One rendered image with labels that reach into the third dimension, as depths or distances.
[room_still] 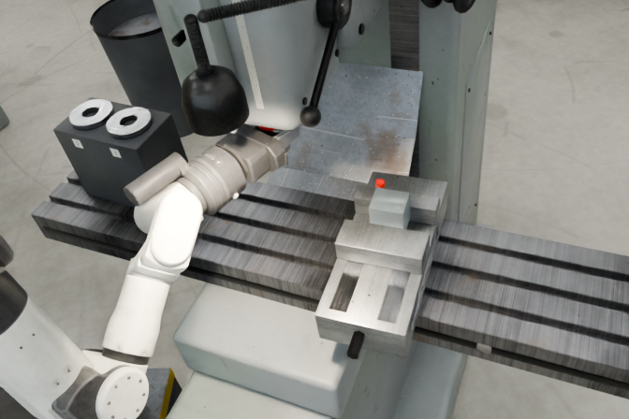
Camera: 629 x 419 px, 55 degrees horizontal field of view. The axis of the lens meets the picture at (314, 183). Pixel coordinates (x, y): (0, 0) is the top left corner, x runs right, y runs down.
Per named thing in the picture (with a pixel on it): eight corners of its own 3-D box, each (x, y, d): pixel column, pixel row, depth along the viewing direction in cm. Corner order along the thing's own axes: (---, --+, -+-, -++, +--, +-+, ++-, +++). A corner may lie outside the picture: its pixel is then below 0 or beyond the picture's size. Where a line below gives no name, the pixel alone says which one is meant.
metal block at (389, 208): (403, 238, 103) (402, 213, 99) (370, 231, 105) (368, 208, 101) (410, 216, 107) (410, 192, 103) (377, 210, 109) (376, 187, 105)
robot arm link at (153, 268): (209, 197, 88) (183, 288, 85) (185, 200, 95) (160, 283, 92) (168, 183, 85) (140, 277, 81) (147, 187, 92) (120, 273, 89)
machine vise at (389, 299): (406, 360, 96) (404, 321, 89) (318, 339, 101) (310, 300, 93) (446, 206, 119) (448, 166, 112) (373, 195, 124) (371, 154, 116)
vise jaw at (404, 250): (422, 275, 99) (422, 260, 96) (336, 258, 104) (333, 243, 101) (430, 248, 103) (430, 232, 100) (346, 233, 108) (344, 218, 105)
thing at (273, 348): (343, 422, 110) (336, 391, 102) (183, 368, 123) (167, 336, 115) (416, 227, 142) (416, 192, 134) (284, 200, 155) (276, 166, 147)
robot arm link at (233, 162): (284, 134, 94) (228, 177, 88) (292, 179, 100) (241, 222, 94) (229, 108, 100) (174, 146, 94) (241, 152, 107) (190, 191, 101)
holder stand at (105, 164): (164, 217, 127) (133, 145, 113) (86, 195, 135) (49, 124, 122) (196, 180, 134) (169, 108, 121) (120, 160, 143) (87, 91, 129)
